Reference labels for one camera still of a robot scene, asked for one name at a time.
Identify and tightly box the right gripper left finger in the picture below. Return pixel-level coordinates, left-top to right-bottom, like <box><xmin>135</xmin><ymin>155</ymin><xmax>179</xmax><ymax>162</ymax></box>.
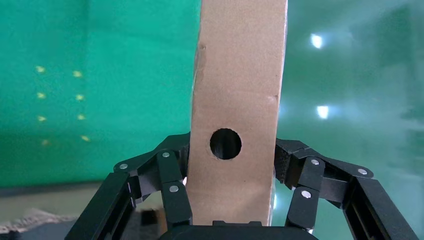
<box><xmin>64</xmin><ymin>132</ymin><xmax>194</xmax><ymax>240</ymax></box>

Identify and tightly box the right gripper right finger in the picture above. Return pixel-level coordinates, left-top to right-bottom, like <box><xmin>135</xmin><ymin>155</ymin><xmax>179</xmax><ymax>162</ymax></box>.
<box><xmin>274</xmin><ymin>138</ymin><xmax>422</xmax><ymax>240</ymax></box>

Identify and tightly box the small brown cardboard box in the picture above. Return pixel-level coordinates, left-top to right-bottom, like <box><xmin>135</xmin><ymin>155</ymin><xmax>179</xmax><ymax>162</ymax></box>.
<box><xmin>185</xmin><ymin>0</ymin><xmax>288</xmax><ymax>228</ymax></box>

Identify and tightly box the green table cloth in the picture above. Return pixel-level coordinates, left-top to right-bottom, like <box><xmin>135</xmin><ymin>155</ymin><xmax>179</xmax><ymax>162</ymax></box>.
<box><xmin>0</xmin><ymin>0</ymin><xmax>203</xmax><ymax>190</ymax></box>

